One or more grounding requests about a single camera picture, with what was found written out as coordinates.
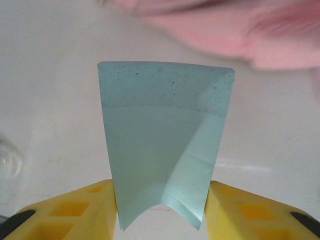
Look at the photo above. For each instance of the pink backpack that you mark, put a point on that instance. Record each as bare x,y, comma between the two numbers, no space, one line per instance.
250,32

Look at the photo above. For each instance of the blue sticky note pad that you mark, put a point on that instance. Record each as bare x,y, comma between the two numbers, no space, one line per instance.
155,130

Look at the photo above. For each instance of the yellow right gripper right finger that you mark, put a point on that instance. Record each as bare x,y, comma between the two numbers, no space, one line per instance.
225,200

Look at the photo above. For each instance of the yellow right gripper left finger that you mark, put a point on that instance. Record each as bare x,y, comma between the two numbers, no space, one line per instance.
100,200

